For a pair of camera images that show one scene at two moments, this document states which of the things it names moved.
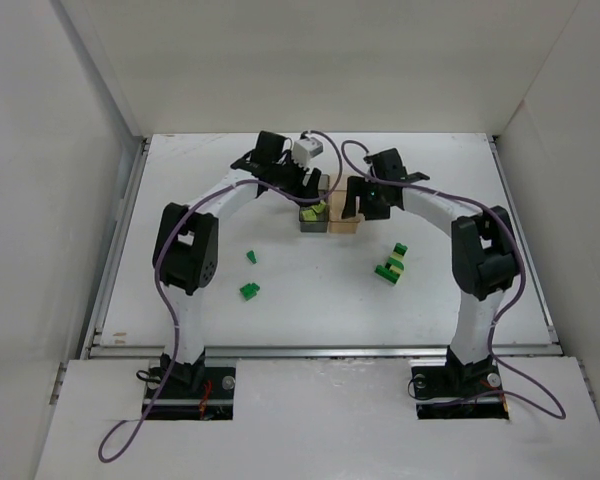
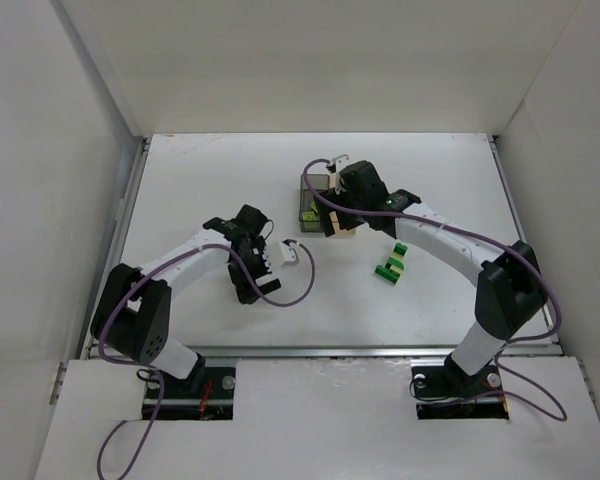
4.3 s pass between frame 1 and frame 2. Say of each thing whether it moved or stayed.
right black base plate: stayed
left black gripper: moved
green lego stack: stayed
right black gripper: moved
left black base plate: stayed
